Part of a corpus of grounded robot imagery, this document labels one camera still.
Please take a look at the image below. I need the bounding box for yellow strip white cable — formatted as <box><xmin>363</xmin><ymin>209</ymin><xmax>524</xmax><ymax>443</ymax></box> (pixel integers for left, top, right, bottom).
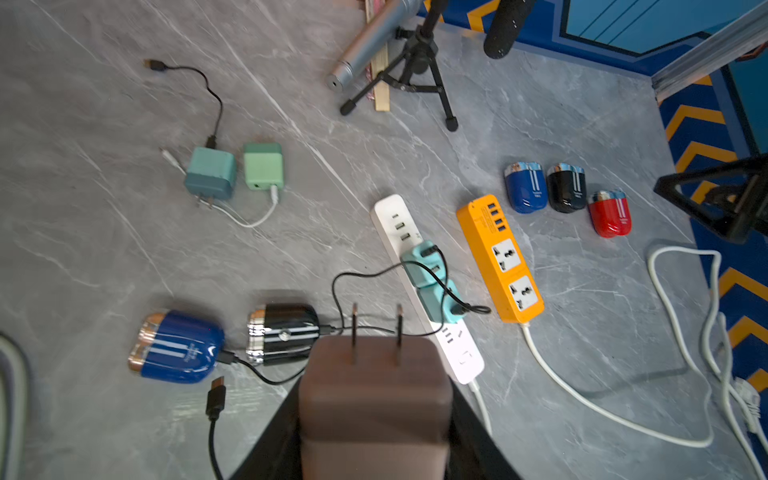
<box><xmin>518</xmin><ymin>244</ymin><xmax>768</xmax><ymax>480</ymax></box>

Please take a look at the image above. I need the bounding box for yellow power strip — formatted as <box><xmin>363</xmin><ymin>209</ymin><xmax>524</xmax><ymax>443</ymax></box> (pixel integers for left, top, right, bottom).
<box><xmin>456</xmin><ymin>195</ymin><xmax>545</xmax><ymax>325</ymax></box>

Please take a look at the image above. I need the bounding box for white usb cable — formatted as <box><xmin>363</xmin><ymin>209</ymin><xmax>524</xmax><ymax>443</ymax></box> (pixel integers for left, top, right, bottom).
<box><xmin>159</xmin><ymin>148</ymin><xmax>282</xmax><ymax>230</ymax></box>

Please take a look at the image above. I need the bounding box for teal charger lower white strip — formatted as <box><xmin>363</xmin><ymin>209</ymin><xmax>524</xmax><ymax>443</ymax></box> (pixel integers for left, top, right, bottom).
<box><xmin>416</xmin><ymin>280</ymin><xmax>467</xmax><ymax>324</ymax></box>

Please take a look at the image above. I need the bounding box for white strip power cable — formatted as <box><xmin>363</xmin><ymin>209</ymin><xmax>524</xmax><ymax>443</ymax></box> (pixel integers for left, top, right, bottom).
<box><xmin>0</xmin><ymin>332</ymin><xmax>31</xmax><ymax>480</ymax></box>

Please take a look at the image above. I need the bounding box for teal charger white strip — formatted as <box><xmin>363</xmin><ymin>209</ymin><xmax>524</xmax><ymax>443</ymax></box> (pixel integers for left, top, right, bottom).
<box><xmin>416</xmin><ymin>280</ymin><xmax>467</xmax><ymax>324</ymax></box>
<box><xmin>401</xmin><ymin>241</ymin><xmax>447</xmax><ymax>289</ymax></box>

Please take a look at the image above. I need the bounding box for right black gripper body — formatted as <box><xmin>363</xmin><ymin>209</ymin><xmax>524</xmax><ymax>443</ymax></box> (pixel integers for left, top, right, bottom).
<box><xmin>654</xmin><ymin>154</ymin><xmax>767</xmax><ymax>244</ymax></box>

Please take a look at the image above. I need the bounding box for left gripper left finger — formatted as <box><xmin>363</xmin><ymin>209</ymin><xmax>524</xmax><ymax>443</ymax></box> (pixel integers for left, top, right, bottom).
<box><xmin>230</xmin><ymin>380</ymin><xmax>303</xmax><ymax>479</ymax></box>

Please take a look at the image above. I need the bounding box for black tripod stand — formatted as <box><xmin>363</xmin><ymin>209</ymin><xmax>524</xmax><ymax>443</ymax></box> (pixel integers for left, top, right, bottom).
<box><xmin>339</xmin><ymin>1</ymin><xmax>459</xmax><ymax>132</ymax></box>

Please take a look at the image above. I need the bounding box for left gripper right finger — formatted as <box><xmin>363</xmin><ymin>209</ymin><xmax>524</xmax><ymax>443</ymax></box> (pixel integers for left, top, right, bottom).
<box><xmin>446</xmin><ymin>381</ymin><xmax>522</xmax><ymax>480</ymax></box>

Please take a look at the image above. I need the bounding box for pink charger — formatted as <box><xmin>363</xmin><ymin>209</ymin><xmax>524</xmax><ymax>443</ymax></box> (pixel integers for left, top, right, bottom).
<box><xmin>299</xmin><ymin>333</ymin><xmax>453</xmax><ymax>479</ymax></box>

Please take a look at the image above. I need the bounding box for black usb cable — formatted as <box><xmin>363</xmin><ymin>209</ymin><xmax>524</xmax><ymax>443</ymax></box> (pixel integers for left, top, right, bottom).
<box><xmin>143</xmin><ymin>58</ymin><xmax>225</xmax><ymax>149</ymax></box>

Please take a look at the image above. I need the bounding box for light green charger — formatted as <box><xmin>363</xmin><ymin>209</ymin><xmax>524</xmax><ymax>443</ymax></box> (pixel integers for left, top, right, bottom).
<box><xmin>243</xmin><ymin>143</ymin><xmax>284</xmax><ymax>190</ymax></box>

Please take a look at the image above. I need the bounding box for teal charger upper white strip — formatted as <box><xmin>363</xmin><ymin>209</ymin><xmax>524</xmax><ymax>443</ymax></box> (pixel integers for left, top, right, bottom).
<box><xmin>401</xmin><ymin>241</ymin><xmax>447</xmax><ymax>289</ymax></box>

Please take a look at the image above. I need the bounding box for white power strip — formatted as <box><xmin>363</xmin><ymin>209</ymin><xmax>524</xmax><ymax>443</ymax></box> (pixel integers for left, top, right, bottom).
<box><xmin>371</xmin><ymin>194</ymin><xmax>485</xmax><ymax>385</ymax></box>

